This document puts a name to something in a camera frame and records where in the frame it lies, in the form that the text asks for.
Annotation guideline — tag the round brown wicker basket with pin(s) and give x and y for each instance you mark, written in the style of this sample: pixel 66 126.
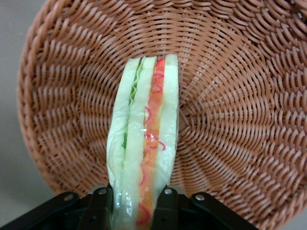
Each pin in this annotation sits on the round brown wicker basket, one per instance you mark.
pixel 227 119

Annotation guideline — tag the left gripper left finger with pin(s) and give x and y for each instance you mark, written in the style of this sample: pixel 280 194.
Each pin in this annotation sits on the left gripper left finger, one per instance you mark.
pixel 96 210

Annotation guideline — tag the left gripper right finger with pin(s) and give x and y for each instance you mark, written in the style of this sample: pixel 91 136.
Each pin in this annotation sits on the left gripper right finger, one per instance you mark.
pixel 172 210

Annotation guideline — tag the triangle sandwich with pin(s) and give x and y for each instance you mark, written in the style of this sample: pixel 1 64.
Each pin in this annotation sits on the triangle sandwich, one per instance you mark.
pixel 144 131

